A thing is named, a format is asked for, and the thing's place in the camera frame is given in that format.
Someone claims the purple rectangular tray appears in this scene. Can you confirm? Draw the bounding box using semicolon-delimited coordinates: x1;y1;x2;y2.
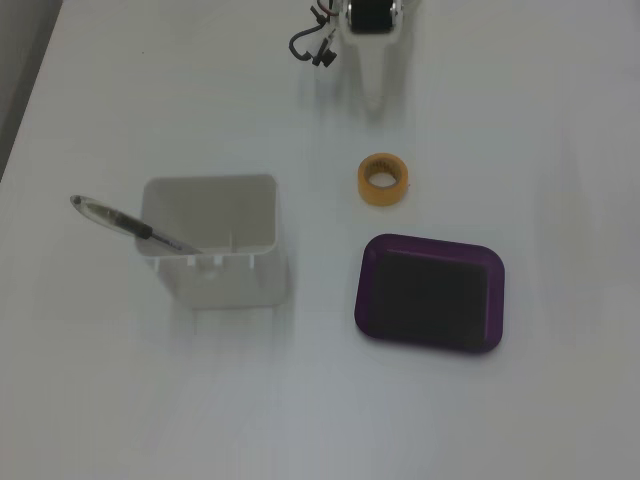
353;233;506;356

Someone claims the clear ballpoint pen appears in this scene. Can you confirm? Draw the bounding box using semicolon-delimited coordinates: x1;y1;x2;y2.
69;194;204;255

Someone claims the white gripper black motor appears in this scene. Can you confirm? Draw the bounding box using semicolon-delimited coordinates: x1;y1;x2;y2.
342;0;404;111

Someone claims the yellow tape roll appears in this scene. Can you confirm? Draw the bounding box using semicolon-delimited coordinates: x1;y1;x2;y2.
357;153;410;206

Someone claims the white plastic container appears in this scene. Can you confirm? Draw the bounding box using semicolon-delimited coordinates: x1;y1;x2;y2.
135;173;289;310

